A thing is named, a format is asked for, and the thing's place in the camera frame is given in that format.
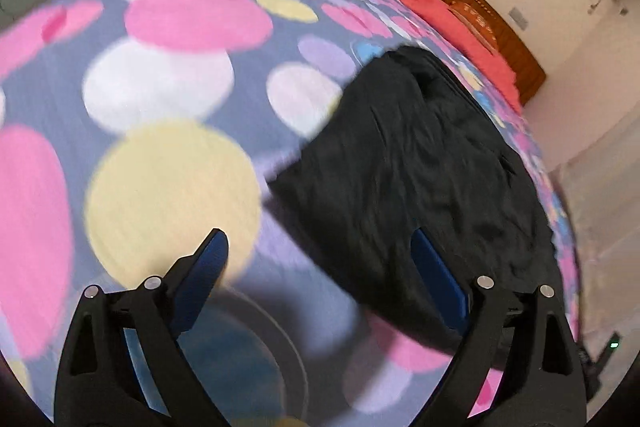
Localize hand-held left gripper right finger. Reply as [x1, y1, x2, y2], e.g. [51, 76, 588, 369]
[410, 228, 587, 427]

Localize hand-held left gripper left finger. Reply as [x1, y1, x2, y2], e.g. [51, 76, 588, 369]
[54, 228, 230, 427]

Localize black quilted jacket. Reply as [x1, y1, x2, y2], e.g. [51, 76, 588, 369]
[267, 46, 561, 343]

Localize dotted colourful bed sheet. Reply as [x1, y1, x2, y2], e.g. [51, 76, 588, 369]
[0, 0, 583, 427]

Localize wooden bed headboard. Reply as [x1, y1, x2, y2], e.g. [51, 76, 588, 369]
[375, 0, 547, 105]

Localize small orange cushion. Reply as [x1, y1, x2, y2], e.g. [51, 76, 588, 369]
[450, 0, 498, 50]

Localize red pillow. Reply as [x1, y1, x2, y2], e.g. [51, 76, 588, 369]
[400, 0, 523, 108]

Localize grey wall switch panel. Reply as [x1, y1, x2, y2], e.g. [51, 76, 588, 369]
[508, 7, 530, 32]

